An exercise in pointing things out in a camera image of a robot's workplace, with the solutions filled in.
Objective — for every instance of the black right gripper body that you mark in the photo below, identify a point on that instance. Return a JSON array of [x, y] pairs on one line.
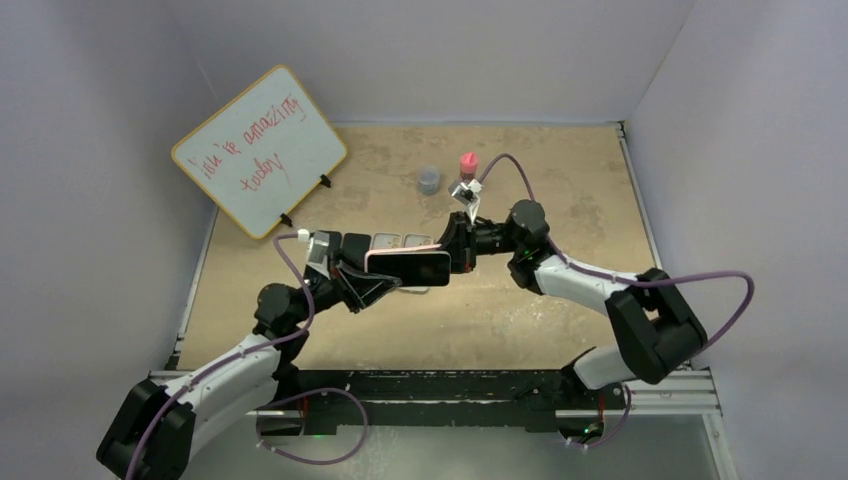
[[492, 239]]

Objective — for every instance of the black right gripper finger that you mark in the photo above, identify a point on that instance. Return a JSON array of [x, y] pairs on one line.
[[457, 233], [461, 259]]

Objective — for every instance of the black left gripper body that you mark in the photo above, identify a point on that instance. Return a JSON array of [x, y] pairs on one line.
[[326, 292]]

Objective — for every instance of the phone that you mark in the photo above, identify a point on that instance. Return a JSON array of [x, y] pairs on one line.
[[414, 267], [354, 248], [334, 245]]

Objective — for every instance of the beige phone case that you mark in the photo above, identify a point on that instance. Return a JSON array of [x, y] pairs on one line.
[[416, 241]]

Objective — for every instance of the white phone case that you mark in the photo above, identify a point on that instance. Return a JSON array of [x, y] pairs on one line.
[[382, 241]]

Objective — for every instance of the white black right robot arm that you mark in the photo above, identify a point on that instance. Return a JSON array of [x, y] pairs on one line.
[[654, 327]]

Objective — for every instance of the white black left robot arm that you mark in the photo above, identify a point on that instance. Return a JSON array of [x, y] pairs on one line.
[[160, 427]]

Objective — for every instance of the clear plastic cup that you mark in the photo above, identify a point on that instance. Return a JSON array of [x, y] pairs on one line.
[[428, 180]]

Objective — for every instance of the pink capped marker jar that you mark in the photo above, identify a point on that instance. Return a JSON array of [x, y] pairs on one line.
[[468, 166]]

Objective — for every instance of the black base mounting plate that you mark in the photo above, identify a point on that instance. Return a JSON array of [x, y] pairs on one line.
[[537, 401]]

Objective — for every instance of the yellow framed whiteboard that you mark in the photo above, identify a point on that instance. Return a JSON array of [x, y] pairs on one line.
[[263, 153]]

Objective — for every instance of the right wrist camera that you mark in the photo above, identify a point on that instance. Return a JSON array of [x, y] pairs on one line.
[[467, 192]]

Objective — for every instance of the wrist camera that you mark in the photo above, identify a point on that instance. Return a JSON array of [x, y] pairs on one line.
[[318, 252], [467, 192]]

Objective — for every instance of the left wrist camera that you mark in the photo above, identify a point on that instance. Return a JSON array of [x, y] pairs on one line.
[[318, 252]]

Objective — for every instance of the aluminium table edge rail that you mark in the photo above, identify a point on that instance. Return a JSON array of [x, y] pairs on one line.
[[621, 132]]

